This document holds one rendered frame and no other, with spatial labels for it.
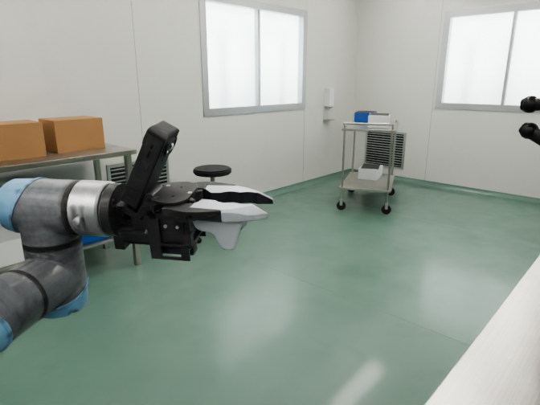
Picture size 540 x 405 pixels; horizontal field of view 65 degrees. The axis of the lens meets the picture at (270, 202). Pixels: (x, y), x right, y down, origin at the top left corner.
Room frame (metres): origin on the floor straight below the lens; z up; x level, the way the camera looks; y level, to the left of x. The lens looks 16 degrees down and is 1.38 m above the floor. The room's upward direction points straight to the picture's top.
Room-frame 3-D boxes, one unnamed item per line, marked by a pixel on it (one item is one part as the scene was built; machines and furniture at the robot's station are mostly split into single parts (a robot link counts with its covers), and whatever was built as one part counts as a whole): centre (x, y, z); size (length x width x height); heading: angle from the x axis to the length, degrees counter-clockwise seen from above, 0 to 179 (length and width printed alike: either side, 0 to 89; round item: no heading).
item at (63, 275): (0.54, 0.31, 1.12); 0.11 x 0.08 x 0.11; 171
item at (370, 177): (4.77, -1.13, 0.51); 0.91 x 0.58 x 1.02; 162
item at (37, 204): (0.56, 0.31, 1.21); 0.11 x 0.08 x 0.09; 81
